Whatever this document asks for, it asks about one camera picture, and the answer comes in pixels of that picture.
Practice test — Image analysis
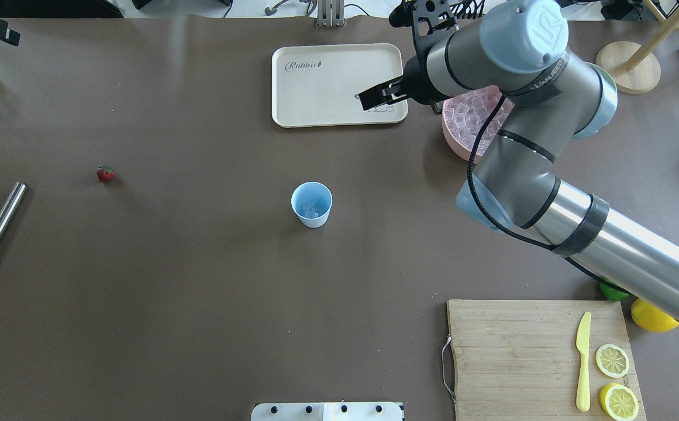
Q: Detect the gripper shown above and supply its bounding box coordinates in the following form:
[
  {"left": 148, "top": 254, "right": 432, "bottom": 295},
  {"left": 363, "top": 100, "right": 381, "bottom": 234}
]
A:
[{"left": 358, "top": 1, "right": 457, "bottom": 111}]

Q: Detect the light blue cup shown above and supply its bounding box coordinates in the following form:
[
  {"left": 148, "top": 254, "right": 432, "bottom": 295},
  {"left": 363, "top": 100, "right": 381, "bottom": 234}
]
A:
[{"left": 291, "top": 181, "right": 333, "bottom": 229}]

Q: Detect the red strawberry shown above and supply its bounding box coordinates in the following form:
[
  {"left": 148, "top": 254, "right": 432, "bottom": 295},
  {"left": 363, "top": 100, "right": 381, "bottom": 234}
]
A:
[{"left": 96, "top": 165, "right": 116, "bottom": 184}]

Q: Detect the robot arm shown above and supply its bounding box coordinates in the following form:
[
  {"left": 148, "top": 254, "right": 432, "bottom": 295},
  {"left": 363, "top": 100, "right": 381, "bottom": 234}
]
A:
[{"left": 359, "top": 1, "right": 679, "bottom": 323}]

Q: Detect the clear ice cubes pile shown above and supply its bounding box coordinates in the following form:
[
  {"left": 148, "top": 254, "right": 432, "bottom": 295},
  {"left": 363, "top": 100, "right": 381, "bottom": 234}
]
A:
[{"left": 446, "top": 88, "right": 512, "bottom": 147}]

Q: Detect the pink bowl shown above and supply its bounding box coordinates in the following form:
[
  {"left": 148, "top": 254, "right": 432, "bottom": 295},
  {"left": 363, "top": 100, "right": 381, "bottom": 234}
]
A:
[{"left": 442, "top": 85, "right": 515, "bottom": 164}]

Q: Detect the cream rabbit tray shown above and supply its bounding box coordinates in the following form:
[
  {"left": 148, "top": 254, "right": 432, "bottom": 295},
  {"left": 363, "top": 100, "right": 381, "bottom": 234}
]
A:
[{"left": 271, "top": 43, "right": 408, "bottom": 128}]

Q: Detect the wooden mug tree stand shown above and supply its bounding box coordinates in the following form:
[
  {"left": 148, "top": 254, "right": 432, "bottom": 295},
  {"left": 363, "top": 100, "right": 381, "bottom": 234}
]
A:
[{"left": 596, "top": 1, "right": 679, "bottom": 94}]

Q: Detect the wooden cutting board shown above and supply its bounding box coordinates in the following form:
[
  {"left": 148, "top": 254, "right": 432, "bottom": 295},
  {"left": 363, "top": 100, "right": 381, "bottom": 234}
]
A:
[{"left": 446, "top": 299, "right": 642, "bottom": 420}]

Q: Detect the green lime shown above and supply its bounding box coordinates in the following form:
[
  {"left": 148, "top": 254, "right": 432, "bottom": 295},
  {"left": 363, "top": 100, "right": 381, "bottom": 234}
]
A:
[{"left": 598, "top": 282, "right": 630, "bottom": 302}]

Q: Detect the lemon slice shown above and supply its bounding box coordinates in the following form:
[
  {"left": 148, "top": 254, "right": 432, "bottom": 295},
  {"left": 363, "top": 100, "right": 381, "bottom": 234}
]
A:
[{"left": 594, "top": 343, "right": 630, "bottom": 378}]

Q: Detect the yellow plastic knife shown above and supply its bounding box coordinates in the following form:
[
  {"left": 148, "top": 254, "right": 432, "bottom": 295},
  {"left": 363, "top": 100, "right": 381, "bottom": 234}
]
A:
[{"left": 575, "top": 312, "right": 592, "bottom": 412}]

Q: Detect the lemon half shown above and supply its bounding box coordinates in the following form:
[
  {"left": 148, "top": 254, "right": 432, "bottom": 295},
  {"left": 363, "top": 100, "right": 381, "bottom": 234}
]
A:
[{"left": 599, "top": 383, "right": 640, "bottom": 420}]

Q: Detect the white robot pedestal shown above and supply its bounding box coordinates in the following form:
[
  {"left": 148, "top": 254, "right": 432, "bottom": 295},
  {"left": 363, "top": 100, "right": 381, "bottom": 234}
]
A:
[{"left": 250, "top": 401, "right": 405, "bottom": 420}]

